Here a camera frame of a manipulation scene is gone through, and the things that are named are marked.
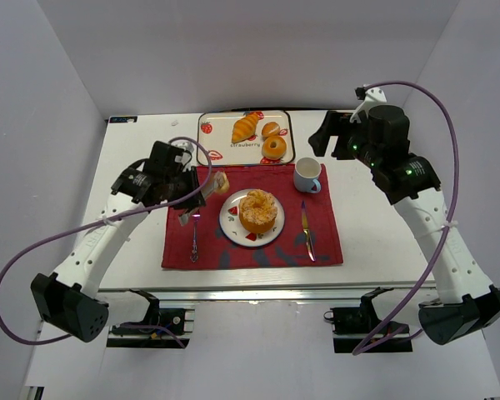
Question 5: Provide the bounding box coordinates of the small round bread roll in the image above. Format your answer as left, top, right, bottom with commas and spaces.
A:
214, 171, 230, 194

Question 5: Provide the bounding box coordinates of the large orange bundt cake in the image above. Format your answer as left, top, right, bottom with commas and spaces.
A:
238, 189, 278, 234

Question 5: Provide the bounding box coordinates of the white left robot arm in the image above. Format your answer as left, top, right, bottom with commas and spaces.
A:
31, 137, 229, 343

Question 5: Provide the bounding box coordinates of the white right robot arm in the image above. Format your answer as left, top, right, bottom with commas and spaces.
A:
308, 82, 500, 355

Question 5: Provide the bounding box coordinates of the light blue mug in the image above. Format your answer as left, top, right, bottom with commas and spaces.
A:
293, 157, 322, 194

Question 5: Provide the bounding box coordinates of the silver fork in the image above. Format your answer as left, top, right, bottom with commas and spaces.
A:
190, 211, 201, 263

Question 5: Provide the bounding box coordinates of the white watermelon pattern plate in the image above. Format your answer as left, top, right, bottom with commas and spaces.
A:
218, 189, 285, 248

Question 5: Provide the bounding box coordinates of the cream filled bun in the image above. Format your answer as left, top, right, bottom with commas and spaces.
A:
261, 122, 281, 138

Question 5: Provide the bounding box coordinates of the white strawberry serving tray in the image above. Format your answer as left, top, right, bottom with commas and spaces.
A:
197, 110, 296, 166

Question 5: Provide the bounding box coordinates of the golden croissant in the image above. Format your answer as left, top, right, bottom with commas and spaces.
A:
232, 112, 259, 144

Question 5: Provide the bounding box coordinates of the red cloth placemat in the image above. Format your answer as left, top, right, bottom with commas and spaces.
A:
162, 164, 343, 270

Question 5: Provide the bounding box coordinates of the iridescent table knife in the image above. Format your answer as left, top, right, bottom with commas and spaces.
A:
301, 201, 316, 263

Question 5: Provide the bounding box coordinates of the glazed ring donut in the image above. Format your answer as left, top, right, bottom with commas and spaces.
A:
262, 135, 287, 160

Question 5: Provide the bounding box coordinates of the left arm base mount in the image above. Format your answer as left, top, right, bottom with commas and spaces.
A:
102, 290, 195, 349

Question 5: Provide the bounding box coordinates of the aluminium table frame rail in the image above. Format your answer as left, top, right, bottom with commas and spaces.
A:
95, 285, 443, 312

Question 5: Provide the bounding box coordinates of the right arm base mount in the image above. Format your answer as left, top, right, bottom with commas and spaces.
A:
323, 287, 413, 354

